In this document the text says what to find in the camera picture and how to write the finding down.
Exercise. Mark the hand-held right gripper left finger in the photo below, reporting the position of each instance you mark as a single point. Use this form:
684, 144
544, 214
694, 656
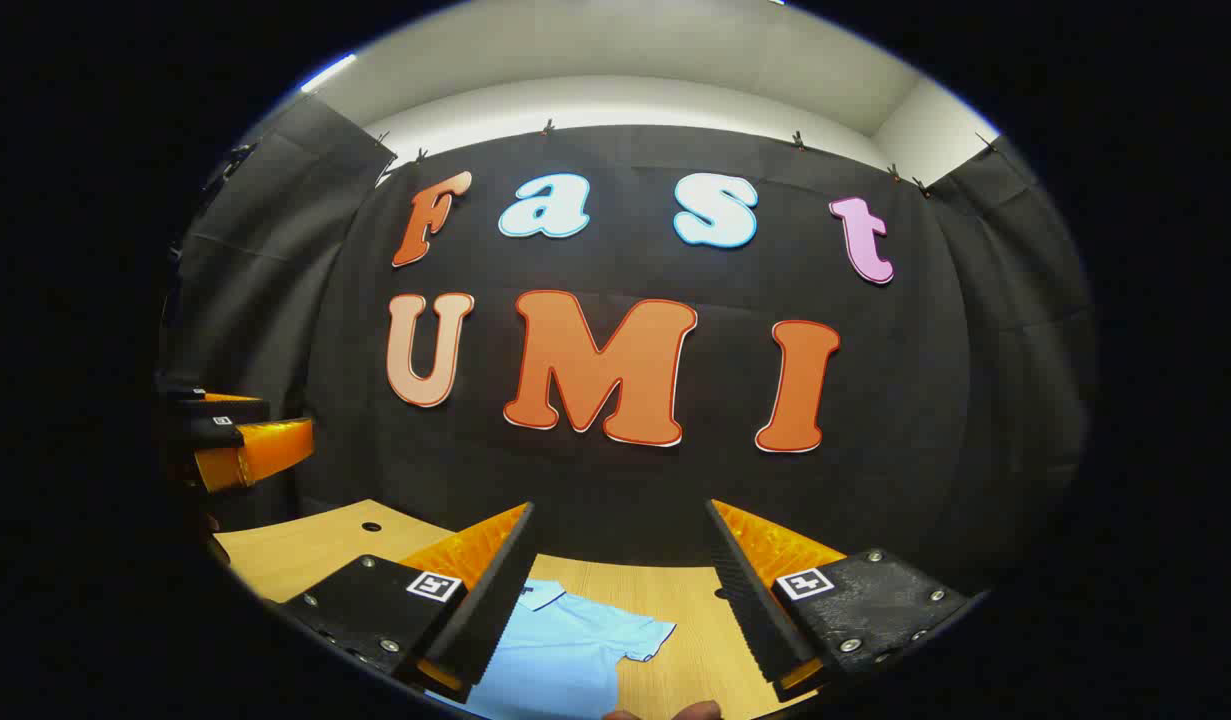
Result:
500, 590

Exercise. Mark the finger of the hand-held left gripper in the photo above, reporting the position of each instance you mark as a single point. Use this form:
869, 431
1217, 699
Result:
255, 450
230, 408

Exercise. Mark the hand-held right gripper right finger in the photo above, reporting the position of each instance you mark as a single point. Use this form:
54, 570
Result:
745, 590

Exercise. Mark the light blue T-shirt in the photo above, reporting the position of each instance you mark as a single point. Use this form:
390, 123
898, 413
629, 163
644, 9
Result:
565, 650

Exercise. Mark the ceiling light strip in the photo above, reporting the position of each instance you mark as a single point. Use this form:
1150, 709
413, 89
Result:
327, 72

